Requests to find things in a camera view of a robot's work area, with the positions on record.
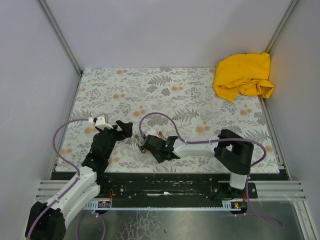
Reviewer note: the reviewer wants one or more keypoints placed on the floral patterned mat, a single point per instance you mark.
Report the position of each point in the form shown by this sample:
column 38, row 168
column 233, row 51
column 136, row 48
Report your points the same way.
column 176, row 101

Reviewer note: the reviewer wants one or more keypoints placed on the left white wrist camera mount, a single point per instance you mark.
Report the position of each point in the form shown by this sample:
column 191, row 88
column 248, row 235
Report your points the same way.
column 100, row 121

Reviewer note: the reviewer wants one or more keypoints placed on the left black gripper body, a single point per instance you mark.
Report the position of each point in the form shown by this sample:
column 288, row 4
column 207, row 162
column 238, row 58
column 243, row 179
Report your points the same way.
column 114, row 132

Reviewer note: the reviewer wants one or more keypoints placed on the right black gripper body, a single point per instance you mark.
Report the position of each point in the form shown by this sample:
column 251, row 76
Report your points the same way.
column 149, row 142

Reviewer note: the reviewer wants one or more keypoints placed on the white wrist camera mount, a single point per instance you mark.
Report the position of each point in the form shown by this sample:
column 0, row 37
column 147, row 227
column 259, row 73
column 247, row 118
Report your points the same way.
column 151, row 132
column 100, row 121

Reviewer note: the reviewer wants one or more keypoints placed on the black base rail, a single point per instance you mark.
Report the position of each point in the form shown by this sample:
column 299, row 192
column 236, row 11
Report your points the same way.
column 171, row 190

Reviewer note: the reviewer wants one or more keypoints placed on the metal stapler magazine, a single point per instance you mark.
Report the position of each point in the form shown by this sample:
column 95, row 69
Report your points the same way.
column 139, row 144

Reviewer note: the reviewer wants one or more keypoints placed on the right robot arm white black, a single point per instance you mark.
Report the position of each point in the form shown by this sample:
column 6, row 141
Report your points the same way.
column 231, row 150

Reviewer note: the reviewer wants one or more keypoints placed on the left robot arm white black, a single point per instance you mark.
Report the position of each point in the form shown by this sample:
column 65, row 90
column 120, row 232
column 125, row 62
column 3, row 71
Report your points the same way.
column 49, row 220

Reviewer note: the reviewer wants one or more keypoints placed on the yellow cloth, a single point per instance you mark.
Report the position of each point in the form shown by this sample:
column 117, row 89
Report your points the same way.
column 246, row 74

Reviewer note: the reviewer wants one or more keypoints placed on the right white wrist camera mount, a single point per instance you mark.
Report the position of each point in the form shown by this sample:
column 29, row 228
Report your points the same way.
column 151, row 132

